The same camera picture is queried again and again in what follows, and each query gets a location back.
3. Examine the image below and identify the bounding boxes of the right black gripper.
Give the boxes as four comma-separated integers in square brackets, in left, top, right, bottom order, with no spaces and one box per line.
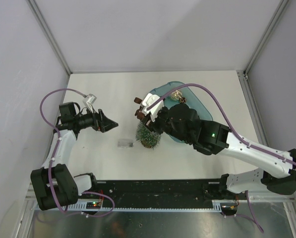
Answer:
[141,106,192,143]

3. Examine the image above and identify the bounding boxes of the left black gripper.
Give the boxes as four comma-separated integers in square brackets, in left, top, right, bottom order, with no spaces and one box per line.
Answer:
[74,105,118,133]

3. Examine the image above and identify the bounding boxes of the clear battery box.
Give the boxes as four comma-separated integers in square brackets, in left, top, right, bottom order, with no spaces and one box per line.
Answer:
[117,139,134,148]

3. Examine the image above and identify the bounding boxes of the teal plastic tray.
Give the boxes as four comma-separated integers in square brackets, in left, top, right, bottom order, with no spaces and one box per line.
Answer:
[147,81,214,144]

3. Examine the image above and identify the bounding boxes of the small green christmas tree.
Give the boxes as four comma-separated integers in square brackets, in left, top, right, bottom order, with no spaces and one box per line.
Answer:
[135,123,161,149]

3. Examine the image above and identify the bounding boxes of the brown ribbon bow garland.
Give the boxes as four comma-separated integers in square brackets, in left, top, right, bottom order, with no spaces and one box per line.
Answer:
[134,97,145,121]

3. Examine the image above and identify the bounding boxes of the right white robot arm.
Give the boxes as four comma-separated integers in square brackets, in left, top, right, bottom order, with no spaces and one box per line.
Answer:
[135,104,296,199]

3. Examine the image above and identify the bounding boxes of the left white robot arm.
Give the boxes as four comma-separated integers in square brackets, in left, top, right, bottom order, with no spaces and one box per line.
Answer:
[30,102,118,211]

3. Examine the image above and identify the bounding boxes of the frosted pine cone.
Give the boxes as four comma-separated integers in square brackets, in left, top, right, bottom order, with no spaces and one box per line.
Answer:
[179,97,186,104]

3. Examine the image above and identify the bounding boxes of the large silver gold bauble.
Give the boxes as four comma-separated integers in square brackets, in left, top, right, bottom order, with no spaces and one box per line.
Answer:
[170,90,183,101]

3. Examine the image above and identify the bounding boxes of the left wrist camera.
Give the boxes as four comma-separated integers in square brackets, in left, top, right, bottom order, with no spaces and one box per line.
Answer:
[83,94,97,113]

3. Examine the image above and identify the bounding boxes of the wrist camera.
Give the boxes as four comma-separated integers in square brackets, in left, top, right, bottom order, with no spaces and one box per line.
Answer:
[83,94,97,113]
[140,93,164,122]

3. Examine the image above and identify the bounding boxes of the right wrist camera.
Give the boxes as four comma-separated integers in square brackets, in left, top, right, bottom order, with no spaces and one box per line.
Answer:
[140,93,164,122]

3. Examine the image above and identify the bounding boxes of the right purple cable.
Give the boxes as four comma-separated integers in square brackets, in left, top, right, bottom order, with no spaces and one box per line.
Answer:
[149,83,296,234]

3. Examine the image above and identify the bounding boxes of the purple cable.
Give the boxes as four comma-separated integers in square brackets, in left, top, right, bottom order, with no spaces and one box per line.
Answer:
[149,83,296,234]
[40,88,115,219]

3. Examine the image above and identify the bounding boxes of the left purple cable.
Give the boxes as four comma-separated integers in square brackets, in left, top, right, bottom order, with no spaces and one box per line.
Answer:
[40,88,115,219]

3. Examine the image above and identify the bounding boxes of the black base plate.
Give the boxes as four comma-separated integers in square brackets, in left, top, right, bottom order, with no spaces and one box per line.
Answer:
[70,178,247,209]

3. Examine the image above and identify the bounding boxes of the grey slotted cable duct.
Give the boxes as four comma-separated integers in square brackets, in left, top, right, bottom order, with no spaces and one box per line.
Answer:
[33,199,224,214]

